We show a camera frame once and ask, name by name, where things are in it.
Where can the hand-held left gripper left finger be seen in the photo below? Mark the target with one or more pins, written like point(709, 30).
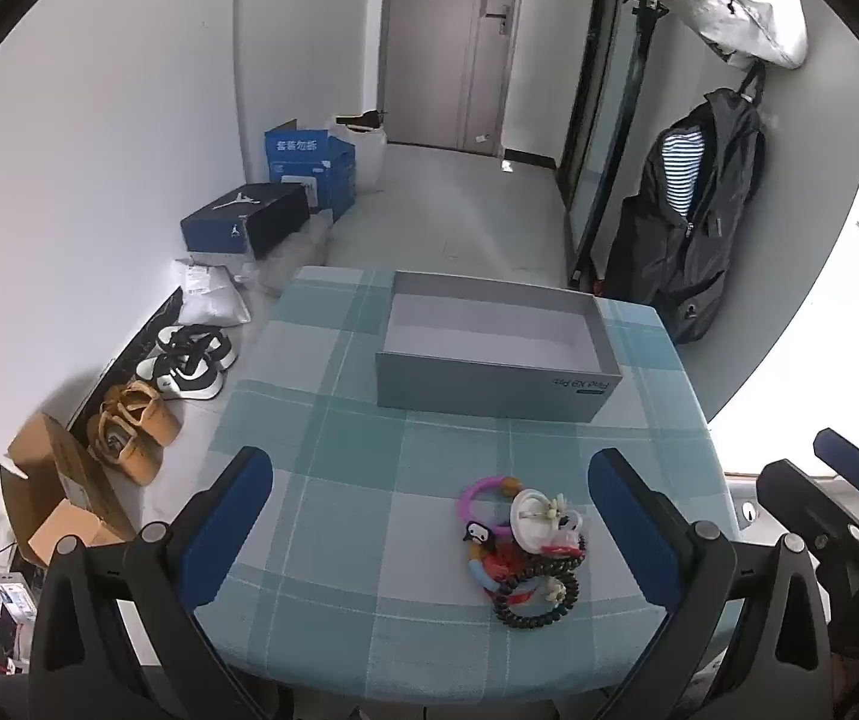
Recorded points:
point(226, 525)

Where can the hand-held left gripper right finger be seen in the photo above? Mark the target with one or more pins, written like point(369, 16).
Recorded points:
point(632, 525)

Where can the red transparent hair clip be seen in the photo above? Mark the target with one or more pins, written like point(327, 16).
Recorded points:
point(502, 559)

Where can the grey cardboard box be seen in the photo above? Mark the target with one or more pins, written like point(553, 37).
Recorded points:
point(474, 390)

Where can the tan shoe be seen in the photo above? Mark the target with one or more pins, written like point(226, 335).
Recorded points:
point(121, 454)
point(148, 412)

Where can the teal checkered tablecloth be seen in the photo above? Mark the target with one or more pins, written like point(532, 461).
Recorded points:
point(369, 510)

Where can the black and white sneaker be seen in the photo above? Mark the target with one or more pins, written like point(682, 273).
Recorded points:
point(181, 382)
point(200, 345)

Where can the brown cardboard box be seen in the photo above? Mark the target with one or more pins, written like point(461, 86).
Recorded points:
point(61, 480)

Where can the black leaning board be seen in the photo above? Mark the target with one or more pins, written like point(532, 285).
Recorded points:
point(133, 349)

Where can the small white blue box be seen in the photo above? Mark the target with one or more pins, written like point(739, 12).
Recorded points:
point(13, 596)

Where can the white parcel bag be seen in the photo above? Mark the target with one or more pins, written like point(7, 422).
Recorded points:
point(211, 296)

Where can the black backpack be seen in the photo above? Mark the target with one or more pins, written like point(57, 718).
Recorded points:
point(714, 240)

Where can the dark blue shoe box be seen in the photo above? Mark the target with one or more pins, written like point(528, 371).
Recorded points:
point(226, 225)

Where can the striped shirt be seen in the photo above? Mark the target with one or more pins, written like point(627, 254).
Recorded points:
point(680, 172)

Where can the blue cardboard box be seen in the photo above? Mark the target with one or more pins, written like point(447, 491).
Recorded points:
point(302, 157)

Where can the white plastic container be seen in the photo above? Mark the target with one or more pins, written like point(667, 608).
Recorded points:
point(369, 157)

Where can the dark framed glass door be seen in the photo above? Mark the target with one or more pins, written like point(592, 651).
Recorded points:
point(602, 127)

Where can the white hanging bag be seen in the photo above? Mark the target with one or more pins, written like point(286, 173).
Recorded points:
point(744, 7)

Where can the black coat rack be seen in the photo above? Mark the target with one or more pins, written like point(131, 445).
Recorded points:
point(647, 4)

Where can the grey door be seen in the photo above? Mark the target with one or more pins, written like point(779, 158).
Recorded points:
point(429, 52)

